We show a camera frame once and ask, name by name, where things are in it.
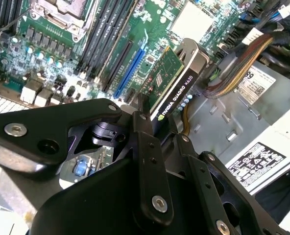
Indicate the Nvidia Quadro graphics card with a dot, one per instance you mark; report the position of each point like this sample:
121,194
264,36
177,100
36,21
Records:
178,90

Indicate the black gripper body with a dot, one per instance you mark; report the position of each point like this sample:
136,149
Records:
93,208

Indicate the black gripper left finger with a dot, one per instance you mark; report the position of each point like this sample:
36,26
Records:
25,144

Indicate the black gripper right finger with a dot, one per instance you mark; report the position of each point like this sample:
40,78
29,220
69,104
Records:
210,188

